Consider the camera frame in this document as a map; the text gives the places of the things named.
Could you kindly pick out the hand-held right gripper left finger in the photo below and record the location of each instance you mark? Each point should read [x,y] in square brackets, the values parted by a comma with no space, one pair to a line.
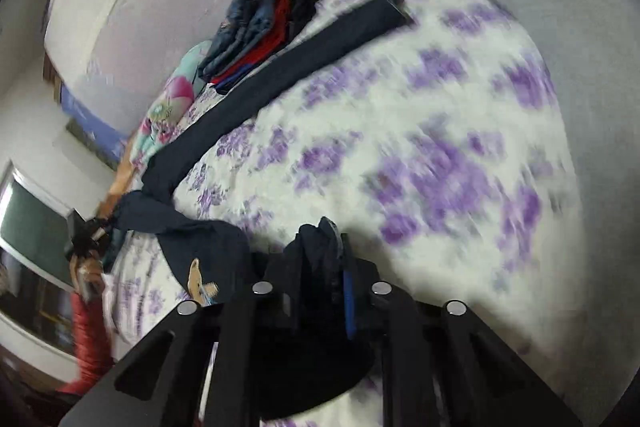
[245,337]

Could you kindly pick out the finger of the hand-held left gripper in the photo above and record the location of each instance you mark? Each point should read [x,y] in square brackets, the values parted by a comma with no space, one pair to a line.
[104,225]

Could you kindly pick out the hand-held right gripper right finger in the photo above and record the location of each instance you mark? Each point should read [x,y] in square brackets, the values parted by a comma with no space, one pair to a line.
[348,302]

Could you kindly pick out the navy pants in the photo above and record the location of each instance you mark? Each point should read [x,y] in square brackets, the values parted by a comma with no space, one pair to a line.
[300,52]

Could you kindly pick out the person's left hand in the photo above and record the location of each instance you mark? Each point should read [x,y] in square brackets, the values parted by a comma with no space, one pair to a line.
[86,274]

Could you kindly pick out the orange brown cloth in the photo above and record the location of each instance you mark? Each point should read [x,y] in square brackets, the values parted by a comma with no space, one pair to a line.
[125,179]

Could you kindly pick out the dark framed window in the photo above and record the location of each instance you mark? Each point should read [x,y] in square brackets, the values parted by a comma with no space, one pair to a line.
[25,237]

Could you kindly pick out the blue patterned cloth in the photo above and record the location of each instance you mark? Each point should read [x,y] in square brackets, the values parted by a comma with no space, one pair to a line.
[87,122]

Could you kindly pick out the folded teal floral blanket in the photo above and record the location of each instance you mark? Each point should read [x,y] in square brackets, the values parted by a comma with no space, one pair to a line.
[172,102]

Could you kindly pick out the purple floral bed sheet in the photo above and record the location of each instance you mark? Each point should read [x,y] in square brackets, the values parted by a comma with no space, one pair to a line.
[400,117]

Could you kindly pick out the white embossed headboard cover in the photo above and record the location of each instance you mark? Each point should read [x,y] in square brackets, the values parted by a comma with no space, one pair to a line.
[150,7]

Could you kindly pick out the folded blue jeans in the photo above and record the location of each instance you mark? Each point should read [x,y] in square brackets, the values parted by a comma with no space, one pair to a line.
[240,32]

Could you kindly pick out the folded red garment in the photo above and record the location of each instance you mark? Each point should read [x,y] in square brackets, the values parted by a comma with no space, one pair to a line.
[272,34]

